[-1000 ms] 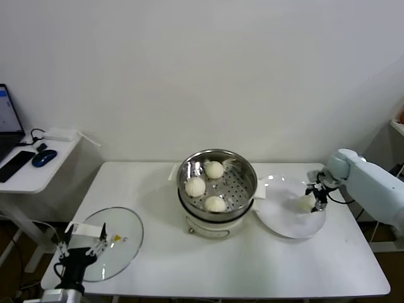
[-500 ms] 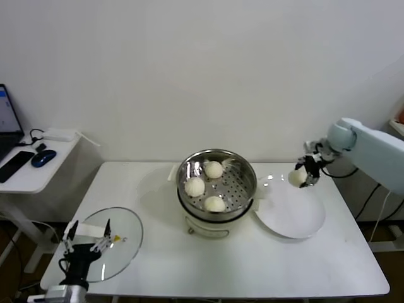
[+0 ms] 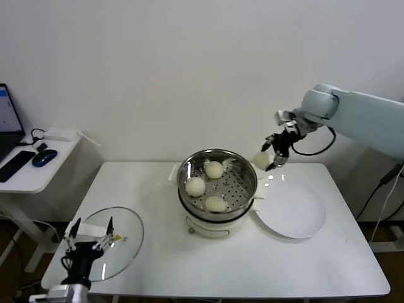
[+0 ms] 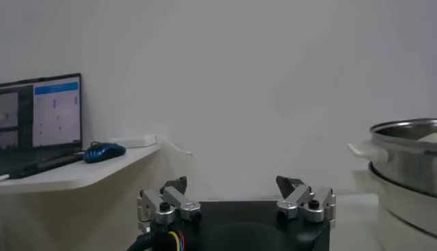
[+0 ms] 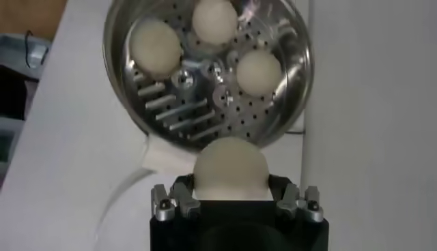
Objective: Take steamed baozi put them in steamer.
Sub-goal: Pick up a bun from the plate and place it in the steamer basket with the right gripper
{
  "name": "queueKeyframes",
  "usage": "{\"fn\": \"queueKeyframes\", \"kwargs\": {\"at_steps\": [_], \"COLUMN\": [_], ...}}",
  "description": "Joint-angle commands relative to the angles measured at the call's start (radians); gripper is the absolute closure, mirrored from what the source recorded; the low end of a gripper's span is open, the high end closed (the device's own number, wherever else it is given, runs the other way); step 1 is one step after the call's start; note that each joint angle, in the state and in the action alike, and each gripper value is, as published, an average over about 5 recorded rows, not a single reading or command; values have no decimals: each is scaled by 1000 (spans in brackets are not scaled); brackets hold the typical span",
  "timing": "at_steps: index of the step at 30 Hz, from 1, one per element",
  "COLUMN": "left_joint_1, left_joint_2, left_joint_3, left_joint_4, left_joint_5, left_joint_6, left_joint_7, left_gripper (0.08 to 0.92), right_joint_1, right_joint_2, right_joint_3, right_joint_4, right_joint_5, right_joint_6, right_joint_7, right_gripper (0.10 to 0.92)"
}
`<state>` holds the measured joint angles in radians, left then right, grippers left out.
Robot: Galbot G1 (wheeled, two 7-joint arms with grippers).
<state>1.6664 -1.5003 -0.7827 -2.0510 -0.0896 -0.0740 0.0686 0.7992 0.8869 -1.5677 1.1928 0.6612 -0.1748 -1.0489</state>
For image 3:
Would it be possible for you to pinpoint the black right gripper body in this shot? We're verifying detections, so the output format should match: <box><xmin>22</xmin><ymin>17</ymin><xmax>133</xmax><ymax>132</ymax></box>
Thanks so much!
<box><xmin>271</xmin><ymin>129</ymin><xmax>299</xmax><ymax>158</ymax></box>

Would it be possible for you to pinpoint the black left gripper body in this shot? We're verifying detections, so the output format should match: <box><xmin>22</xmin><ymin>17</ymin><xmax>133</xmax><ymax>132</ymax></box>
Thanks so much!
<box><xmin>61</xmin><ymin>241</ymin><xmax>105</xmax><ymax>285</ymax></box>

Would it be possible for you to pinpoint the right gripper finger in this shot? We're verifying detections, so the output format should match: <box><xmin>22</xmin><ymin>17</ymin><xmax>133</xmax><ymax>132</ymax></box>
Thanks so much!
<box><xmin>261</xmin><ymin>134</ymin><xmax>276</xmax><ymax>153</ymax></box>
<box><xmin>266</xmin><ymin>150</ymin><xmax>288</xmax><ymax>173</ymax></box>

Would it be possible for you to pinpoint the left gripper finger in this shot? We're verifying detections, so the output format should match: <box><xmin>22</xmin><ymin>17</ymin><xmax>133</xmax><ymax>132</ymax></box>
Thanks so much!
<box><xmin>64</xmin><ymin>217</ymin><xmax>82</xmax><ymax>253</ymax></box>
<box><xmin>92</xmin><ymin>216</ymin><xmax>119</xmax><ymax>251</ymax></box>

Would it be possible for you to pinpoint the white steamed baozi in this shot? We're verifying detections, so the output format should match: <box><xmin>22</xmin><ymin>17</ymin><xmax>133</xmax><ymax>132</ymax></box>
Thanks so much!
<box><xmin>205</xmin><ymin>160</ymin><xmax>225</xmax><ymax>179</ymax></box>
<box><xmin>185</xmin><ymin>177</ymin><xmax>206</xmax><ymax>198</ymax></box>
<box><xmin>254</xmin><ymin>151</ymin><xmax>275</xmax><ymax>171</ymax></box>
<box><xmin>205</xmin><ymin>195</ymin><xmax>227</xmax><ymax>213</ymax></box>

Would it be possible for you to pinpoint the stainless steel steamer basket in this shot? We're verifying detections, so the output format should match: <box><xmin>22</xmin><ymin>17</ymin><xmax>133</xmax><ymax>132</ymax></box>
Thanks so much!
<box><xmin>170</xmin><ymin>148</ymin><xmax>265</xmax><ymax>219</ymax></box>

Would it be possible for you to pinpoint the glass pot lid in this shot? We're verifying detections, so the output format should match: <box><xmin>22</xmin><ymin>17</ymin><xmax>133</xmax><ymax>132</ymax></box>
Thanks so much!
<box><xmin>74</xmin><ymin>206</ymin><xmax>145</xmax><ymax>283</ymax></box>

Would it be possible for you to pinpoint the white round plate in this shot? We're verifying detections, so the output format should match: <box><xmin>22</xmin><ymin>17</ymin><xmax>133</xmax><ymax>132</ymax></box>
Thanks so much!
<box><xmin>251</xmin><ymin>174</ymin><xmax>326</xmax><ymax>239</ymax></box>

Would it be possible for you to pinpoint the blue computer mouse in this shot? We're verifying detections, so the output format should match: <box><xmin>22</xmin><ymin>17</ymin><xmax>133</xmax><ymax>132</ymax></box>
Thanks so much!
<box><xmin>31</xmin><ymin>149</ymin><xmax>58</xmax><ymax>167</ymax></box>

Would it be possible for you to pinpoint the black smartphone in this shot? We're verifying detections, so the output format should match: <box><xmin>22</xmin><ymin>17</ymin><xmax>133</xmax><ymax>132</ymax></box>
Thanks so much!
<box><xmin>0</xmin><ymin>150</ymin><xmax>36</xmax><ymax>183</ymax></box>

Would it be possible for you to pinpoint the white electric cooker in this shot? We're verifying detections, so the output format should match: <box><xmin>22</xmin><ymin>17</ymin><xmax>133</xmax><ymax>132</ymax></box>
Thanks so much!
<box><xmin>170</xmin><ymin>165</ymin><xmax>265</xmax><ymax>241</ymax></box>

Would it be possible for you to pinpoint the white rectangular adapter box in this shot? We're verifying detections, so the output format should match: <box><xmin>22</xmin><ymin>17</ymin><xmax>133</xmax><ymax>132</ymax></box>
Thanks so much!
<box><xmin>43</xmin><ymin>127</ymin><xmax>77</xmax><ymax>142</ymax></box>

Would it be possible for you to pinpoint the black laptop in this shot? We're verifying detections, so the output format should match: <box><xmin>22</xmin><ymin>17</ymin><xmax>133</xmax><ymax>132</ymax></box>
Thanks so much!
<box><xmin>0</xmin><ymin>83</ymin><xmax>27</xmax><ymax>162</ymax></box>

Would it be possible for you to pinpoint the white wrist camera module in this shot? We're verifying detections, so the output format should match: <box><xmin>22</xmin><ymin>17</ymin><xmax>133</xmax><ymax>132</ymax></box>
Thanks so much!
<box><xmin>273</xmin><ymin>110</ymin><xmax>297</xmax><ymax>127</ymax></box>

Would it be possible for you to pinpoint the white floor cable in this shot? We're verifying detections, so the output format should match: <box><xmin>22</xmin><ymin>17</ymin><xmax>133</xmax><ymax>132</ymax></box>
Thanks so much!
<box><xmin>30</xmin><ymin>220</ymin><xmax>62</xmax><ymax>246</ymax></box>

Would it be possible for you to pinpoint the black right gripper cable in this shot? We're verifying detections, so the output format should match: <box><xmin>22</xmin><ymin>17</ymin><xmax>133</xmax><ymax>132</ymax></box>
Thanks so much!
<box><xmin>292</xmin><ymin>126</ymin><xmax>337</xmax><ymax>157</ymax></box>

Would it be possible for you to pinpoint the black cable with adapter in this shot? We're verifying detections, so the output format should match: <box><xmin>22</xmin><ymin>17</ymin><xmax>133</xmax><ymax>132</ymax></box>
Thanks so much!
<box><xmin>356</xmin><ymin>163</ymin><xmax>404</xmax><ymax>221</ymax></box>

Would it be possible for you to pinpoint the black looped cable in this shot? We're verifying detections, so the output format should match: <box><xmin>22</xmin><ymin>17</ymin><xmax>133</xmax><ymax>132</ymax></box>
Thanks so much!
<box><xmin>17</xmin><ymin>128</ymin><xmax>45</xmax><ymax>148</ymax></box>

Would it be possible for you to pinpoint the white hanging cable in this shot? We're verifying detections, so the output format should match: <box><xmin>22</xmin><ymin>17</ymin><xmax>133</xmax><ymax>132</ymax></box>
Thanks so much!
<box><xmin>371</xmin><ymin>163</ymin><xmax>404</xmax><ymax>244</ymax></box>

